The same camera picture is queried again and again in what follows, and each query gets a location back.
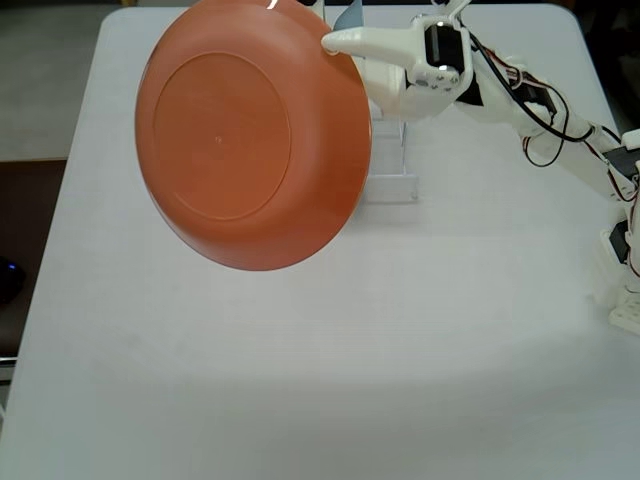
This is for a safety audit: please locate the white metal bar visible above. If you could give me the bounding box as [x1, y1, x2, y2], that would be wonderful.
[0, 354, 20, 421]

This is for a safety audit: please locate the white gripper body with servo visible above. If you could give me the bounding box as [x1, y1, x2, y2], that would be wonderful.
[398, 13, 475, 122]

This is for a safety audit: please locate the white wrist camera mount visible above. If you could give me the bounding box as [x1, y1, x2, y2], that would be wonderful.
[430, 0, 474, 24]

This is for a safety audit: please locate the white wire plate rack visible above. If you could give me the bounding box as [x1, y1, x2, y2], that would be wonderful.
[357, 99, 420, 205]

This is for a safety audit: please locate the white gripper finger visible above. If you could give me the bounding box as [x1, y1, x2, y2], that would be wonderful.
[321, 23, 427, 64]
[351, 56, 414, 121]

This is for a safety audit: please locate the black cable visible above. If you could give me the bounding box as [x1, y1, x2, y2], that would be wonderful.
[468, 34, 626, 169]

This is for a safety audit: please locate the orange plate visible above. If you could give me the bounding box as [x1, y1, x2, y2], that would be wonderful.
[133, 0, 374, 273]

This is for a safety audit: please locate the light blue plate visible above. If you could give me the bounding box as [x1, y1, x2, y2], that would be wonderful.
[331, 0, 365, 32]

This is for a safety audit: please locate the black rounded object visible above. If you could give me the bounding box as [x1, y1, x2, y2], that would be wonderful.
[0, 255, 27, 305]

